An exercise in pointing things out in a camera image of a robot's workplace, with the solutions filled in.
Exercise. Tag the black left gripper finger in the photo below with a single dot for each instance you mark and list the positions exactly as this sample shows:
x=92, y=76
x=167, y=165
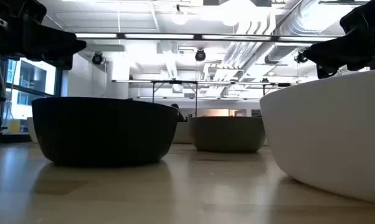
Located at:
x=56, y=43
x=59, y=62

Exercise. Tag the grey bowl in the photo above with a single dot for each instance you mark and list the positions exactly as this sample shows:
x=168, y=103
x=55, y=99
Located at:
x=182, y=133

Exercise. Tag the silver ventilation duct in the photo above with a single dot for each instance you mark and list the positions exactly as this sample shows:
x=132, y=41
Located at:
x=299, y=21

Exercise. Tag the linear ceiling light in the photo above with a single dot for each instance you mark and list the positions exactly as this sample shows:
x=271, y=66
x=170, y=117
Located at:
x=159, y=36

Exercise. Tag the round ceiling lamp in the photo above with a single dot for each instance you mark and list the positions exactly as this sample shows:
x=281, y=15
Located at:
x=179, y=17

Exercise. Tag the black bowl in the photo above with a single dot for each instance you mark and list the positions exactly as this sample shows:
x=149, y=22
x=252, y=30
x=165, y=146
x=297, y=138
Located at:
x=105, y=133

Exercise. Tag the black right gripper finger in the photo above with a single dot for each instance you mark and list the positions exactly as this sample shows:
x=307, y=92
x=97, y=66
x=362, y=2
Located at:
x=346, y=51
x=326, y=70

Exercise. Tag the yellow container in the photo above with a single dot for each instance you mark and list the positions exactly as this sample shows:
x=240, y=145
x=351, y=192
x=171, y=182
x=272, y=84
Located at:
x=14, y=126

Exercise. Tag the black ceiling spotlight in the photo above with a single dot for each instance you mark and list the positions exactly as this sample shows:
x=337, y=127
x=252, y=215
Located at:
x=200, y=55
x=97, y=58
x=300, y=57

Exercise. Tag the white bowl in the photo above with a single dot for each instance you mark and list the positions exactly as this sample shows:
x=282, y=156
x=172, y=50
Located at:
x=31, y=130
x=330, y=133
x=226, y=135

